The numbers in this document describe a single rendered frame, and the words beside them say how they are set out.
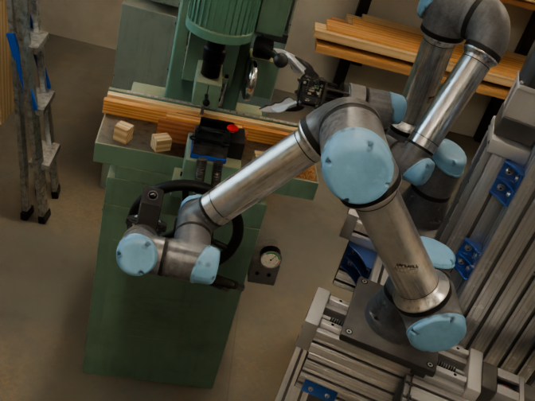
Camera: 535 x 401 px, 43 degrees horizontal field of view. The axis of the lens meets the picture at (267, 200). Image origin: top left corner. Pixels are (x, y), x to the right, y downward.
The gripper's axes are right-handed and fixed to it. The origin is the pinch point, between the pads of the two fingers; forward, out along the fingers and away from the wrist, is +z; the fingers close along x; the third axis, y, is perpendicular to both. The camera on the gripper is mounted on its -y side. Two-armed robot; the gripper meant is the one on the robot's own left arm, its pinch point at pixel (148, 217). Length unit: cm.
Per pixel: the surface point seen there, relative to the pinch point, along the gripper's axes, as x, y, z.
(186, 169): 6.3, -12.2, 9.7
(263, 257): 32.9, 8.6, 26.2
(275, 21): 22, -56, 36
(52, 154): -46, 3, 123
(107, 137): -15.4, -14.8, 22.0
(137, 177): -5.7, -6.1, 23.2
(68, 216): -36, 29, 132
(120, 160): -10.7, -9.7, 21.0
